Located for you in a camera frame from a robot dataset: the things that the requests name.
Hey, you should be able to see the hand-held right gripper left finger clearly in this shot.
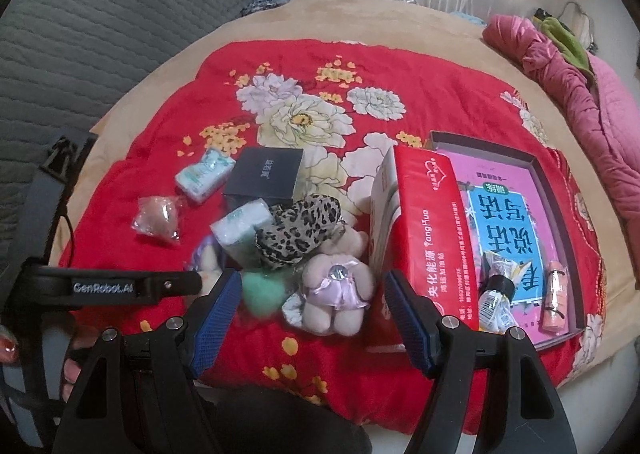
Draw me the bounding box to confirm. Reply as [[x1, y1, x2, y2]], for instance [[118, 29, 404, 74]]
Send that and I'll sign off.
[[52, 269, 244, 454]]

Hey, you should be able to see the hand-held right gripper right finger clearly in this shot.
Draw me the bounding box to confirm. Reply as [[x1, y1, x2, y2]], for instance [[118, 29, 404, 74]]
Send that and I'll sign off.
[[382, 269, 578, 454]]

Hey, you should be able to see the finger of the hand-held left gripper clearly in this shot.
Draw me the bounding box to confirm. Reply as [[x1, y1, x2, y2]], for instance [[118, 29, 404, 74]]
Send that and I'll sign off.
[[20, 260, 203, 309]]

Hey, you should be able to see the green fluffy ball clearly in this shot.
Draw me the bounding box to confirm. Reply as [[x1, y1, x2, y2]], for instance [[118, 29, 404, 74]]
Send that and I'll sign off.
[[241, 270, 301, 317]]

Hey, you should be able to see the purple plush toy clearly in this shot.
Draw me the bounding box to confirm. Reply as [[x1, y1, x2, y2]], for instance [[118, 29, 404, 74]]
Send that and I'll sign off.
[[185, 234, 226, 285]]

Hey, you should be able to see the pink item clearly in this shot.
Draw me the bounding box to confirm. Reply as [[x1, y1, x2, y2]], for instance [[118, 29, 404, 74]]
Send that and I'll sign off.
[[132, 195, 182, 247]]

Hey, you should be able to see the beige plush bear lilac dress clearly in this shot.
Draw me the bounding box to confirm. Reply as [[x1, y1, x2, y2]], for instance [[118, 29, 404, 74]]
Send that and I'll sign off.
[[282, 226, 376, 337]]

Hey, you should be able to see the white green tissue pack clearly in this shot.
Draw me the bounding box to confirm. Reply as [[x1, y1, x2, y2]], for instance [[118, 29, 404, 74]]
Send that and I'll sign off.
[[175, 148, 236, 205], [210, 201, 273, 267]]

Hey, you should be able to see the dark grey shallow box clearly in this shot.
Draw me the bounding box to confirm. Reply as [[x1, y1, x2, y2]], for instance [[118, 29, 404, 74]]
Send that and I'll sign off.
[[429, 130, 587, 351]]

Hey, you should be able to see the person's left hand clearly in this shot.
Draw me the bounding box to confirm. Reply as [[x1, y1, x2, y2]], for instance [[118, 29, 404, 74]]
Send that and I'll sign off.
[[0, 324, 91, 402]]

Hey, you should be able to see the red tissue box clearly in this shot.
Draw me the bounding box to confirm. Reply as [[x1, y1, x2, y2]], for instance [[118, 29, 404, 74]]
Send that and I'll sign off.
[[369, 144, 481, 355]]

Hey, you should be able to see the leopard print cloth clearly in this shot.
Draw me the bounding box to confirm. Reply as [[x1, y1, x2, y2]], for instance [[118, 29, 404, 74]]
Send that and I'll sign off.
[[255, 194, 346, 272]]

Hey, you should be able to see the person's dark clothing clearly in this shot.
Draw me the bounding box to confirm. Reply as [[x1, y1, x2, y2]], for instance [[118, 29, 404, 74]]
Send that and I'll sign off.
[[200, 374, 373, 454]]

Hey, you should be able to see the pink and blue book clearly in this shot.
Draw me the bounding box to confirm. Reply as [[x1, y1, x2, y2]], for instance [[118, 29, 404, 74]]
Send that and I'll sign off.
[[442, 150, 571, 339]]

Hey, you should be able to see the pink roll with black band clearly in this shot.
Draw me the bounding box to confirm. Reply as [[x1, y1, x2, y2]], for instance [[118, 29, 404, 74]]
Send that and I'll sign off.
[[542, 260, 571, 332]]

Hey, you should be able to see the black square box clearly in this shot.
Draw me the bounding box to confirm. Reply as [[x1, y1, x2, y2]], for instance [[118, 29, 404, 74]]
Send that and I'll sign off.
[[222, 148, 305, 209]]

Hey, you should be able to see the grey quilted cover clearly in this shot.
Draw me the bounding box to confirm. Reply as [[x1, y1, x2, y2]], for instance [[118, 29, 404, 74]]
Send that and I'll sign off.
[[0, 0, 268, 279]]

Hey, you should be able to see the red floral blanket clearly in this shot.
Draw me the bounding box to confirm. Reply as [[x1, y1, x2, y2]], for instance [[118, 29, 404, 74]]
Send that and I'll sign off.
[[57, 38, 603, 435]]

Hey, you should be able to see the pink quilted comforter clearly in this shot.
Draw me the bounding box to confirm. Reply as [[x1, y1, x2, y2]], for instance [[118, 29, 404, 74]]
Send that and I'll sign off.
[[482, 14, 640, 255]]

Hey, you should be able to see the blue patterned cloth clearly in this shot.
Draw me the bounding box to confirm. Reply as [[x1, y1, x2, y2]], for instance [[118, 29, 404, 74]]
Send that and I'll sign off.
[[240, 0, 293, 17]]

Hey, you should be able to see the beige bed sheet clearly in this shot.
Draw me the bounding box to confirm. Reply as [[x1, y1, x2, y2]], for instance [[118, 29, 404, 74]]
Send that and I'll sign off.
[[47, 0, 640, 385]]

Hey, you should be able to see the green cloth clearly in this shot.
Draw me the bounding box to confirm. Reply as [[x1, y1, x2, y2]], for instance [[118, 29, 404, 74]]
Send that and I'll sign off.
[[532, 8, 596, 79]]

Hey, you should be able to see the white bag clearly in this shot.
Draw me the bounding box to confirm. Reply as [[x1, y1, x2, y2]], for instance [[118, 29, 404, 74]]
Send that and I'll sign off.
[[557, 1, 601, 52]]

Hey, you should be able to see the thin black cable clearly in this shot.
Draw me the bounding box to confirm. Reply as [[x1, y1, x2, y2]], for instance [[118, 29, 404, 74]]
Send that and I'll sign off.
[[60, 206, 78, 259]]

